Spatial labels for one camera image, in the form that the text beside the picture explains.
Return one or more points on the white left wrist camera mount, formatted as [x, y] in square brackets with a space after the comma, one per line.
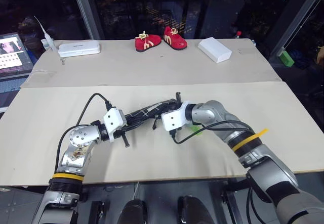
[114, 119]

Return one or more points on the grey metal window post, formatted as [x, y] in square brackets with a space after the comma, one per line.
[87, 9]
[296, 19]

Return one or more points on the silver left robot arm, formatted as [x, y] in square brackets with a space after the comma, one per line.
[76, 143]

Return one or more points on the dark rounded shape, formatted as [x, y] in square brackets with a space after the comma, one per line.
[135, 212]
[193, 210]

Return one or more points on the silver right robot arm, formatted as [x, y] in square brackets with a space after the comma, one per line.
[243, 138]

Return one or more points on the white flat case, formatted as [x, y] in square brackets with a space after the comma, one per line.
[79, 48]

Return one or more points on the red toddler shoe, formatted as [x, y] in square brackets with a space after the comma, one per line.
[146, 43]
[174, 39]

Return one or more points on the white rectangular box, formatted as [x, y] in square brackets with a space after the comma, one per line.
[214, 50]

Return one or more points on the red capped bottle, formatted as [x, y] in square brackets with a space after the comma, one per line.
[238, 34]

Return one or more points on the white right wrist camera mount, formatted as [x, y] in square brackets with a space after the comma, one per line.
[174, 119]

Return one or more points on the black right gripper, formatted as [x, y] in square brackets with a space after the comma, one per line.
[178, 105]

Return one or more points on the open laptop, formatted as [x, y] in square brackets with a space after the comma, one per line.
[11, 57]

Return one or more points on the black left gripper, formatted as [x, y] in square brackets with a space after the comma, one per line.
[119, 133]

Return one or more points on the yellow zip tie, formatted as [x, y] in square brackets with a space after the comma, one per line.
[249, 139]

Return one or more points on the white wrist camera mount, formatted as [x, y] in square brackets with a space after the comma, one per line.
[174, 119]
[114, 119]

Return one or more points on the green box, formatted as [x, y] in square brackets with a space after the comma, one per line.
[286, 58]

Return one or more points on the green highlighter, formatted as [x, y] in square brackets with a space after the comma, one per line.
[196, 130]

